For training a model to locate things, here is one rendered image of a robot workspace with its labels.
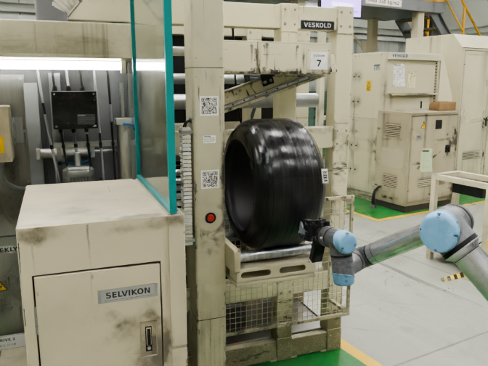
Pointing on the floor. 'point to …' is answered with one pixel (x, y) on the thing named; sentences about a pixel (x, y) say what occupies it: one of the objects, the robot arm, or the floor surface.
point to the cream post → (208, 267)
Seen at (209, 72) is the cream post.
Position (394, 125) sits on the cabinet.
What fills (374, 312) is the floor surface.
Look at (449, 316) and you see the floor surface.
